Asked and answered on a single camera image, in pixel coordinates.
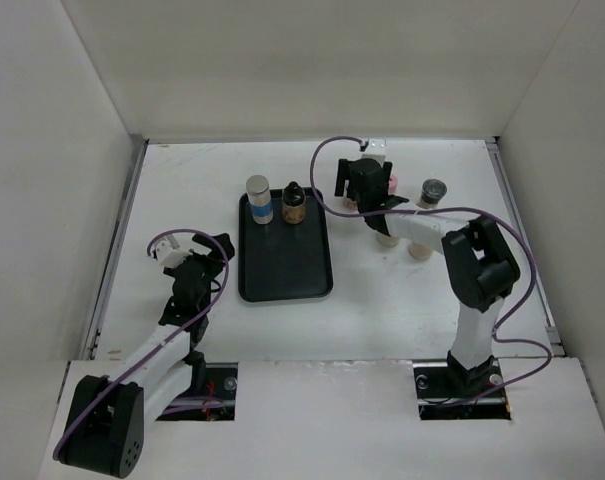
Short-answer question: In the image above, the blue label silver lid jar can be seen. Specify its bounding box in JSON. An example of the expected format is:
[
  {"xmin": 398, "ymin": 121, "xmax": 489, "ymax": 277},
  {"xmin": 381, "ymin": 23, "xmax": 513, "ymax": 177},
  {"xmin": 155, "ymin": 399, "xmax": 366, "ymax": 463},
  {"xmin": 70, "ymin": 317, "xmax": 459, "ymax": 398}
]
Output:
[{"xmin": 245, "ymin": 175, "xmax": 273, "ymax": 225}]

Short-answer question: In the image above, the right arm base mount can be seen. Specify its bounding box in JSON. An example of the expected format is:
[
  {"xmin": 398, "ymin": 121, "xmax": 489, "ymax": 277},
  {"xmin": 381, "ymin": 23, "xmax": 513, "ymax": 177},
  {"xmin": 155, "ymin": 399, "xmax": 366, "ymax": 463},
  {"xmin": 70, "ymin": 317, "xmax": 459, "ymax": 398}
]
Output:
[{"xmin": 413, "ymin": 360, "xmax": 511, "ymax": 421}]

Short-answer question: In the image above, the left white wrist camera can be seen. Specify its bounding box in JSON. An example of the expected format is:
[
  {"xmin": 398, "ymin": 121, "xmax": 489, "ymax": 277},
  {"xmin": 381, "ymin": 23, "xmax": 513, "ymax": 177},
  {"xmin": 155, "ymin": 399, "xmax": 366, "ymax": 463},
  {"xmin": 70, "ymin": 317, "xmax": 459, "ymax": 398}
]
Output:
[{"xmin": 150, "ymin": 234, "xmax": 189, "ymax": 269}]

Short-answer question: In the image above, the white lid red label jar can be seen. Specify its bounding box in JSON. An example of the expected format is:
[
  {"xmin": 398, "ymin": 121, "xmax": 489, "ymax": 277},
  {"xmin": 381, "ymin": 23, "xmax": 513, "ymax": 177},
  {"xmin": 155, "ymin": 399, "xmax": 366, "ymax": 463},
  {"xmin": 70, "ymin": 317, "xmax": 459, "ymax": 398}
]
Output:
[{"xmin": 343, "ymin": 194, "xmax": 358, "ymax": 211}]

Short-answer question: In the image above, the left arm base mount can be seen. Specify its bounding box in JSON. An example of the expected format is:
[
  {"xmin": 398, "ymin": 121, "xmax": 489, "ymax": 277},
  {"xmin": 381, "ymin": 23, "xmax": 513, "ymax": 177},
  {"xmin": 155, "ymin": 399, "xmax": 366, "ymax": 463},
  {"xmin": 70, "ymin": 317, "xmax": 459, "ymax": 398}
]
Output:
[{"xmin": 158, "ymin": 351, "xmax": 239, "ymax": 422}]

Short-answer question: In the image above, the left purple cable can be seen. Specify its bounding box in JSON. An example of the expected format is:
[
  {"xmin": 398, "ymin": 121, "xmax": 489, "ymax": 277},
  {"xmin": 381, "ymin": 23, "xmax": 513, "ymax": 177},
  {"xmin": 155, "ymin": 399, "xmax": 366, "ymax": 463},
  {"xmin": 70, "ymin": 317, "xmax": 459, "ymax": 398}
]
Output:
[{"xmin": 54, "ymin": 228, "xmax": 231, "ymax": 464}]

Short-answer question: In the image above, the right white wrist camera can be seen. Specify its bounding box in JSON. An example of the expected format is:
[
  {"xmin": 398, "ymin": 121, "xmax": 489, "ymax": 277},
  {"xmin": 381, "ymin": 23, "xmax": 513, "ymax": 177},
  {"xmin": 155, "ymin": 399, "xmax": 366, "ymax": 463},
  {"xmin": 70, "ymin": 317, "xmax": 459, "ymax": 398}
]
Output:
[{"xmin": 360, "ymin": 138, "xmax": 387, "ymax": 165}]

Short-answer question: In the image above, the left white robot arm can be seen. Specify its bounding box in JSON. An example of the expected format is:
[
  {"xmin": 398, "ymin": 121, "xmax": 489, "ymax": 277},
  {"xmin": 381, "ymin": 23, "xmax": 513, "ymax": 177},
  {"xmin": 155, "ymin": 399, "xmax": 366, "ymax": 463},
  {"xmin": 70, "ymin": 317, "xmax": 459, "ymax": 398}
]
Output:
[{"xmin": 53, "ymin": 230, "xmax": 235, "ymax": 479}]

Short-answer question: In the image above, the black plastic tray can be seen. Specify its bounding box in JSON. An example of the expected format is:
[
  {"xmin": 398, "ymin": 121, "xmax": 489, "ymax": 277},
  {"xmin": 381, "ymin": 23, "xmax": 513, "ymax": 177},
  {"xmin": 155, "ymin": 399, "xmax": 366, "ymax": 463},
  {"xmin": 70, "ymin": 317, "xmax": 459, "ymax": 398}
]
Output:
[{"xmin": 237, "ymin": 187, "xmax": 333, "ymax": 303}]

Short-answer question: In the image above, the pink lid spice bottle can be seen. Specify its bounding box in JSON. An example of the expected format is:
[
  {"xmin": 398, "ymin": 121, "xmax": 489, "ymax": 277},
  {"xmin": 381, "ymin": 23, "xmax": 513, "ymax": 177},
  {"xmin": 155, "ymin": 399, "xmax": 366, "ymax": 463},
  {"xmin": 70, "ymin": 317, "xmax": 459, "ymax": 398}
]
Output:
[{"xmin": 388, "ymin": 175, "xmax": 398, "ymax": 195}]

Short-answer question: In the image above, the yellow lid white bottle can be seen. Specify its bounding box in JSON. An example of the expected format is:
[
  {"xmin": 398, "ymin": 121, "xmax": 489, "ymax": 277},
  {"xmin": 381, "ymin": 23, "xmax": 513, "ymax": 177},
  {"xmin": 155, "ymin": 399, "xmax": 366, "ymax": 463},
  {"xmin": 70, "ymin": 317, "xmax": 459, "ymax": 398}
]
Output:
[{"xmin": 408, "ymin": 242, "xmax": 433, "ymax": 261}]

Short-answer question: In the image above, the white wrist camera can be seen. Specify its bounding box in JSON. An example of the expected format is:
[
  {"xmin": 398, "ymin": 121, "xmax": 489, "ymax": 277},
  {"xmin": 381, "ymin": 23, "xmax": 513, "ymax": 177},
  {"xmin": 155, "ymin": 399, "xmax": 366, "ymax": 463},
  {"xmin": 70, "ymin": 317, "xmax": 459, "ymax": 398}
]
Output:
[
  {"xmin": 360, "ymin": 138, "xmax": 387, "ymax": 165},
  {"xmin": 150, "ymin": 234, "xmax": 189, "ymax": 269}
]

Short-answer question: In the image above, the black lid grinder bottle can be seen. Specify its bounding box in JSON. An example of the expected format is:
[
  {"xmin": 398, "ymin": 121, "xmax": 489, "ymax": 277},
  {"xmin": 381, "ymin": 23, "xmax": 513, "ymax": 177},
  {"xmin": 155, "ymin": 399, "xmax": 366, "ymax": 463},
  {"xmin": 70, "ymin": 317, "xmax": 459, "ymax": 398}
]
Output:
[{"xmin": 376, "ymin": 233, "xmax": 400, "ymax": 248}]

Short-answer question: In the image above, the clear lid pepper grinder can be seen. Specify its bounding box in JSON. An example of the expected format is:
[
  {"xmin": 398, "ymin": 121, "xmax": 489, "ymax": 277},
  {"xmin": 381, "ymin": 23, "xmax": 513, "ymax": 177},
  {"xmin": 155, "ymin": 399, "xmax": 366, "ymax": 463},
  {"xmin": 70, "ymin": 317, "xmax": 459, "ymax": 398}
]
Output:
[{"xmin": 416, "ymin": 178, "xmax": 447, "ymax": 209}]

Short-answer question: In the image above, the purple cable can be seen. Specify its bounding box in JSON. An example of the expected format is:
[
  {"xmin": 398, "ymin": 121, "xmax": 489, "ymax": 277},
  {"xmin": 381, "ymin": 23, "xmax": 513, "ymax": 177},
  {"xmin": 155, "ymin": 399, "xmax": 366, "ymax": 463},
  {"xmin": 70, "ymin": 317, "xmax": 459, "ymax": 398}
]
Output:
[
  {"xmin": 54, "ymin": 228, "xmax": 231, "ymax": 464},
  {"xmin": 309, "ymin": 136, "xmax": 554, "ymax": 404}
]

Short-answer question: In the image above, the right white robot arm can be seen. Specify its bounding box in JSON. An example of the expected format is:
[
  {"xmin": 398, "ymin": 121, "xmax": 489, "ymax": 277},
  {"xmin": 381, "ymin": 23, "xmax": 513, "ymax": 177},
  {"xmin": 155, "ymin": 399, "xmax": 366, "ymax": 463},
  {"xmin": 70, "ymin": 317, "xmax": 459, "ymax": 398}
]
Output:
[{"xmin": 335, "ymin": 158, "xmax": 521, "ymax": 396}]

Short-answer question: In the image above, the small black cap spice bottle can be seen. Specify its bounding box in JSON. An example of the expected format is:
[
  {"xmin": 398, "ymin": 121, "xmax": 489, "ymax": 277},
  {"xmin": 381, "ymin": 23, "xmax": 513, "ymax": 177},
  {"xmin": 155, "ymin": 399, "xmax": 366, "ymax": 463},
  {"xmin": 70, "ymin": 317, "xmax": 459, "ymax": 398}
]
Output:
[{"xmin": 282, "ymin": 181, "xmax": 306, "ymax": 225}]

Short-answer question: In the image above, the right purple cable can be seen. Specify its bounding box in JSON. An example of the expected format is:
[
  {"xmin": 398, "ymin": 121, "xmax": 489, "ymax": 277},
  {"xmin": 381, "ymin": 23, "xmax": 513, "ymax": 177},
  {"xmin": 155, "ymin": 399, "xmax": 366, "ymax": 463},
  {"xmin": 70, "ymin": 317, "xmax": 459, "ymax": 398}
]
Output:
[{"xmin": 309, "ymin": 136, "xmax": 554, "ymax": 404}]

